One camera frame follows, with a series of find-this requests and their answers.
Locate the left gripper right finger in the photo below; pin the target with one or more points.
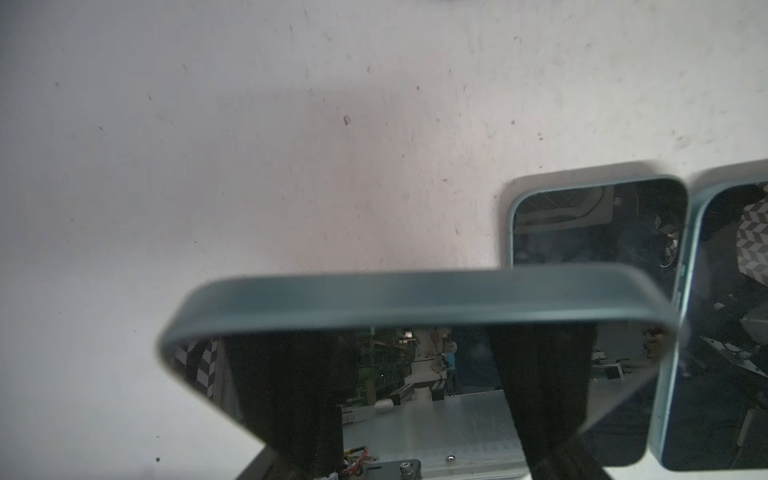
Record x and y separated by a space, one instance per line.
545 370

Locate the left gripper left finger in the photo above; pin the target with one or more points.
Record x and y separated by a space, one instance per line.
290 386

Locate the phone with teal case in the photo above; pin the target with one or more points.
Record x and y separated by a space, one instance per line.
717 418

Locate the black phone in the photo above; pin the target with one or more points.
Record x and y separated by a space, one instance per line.
623 302
636 223

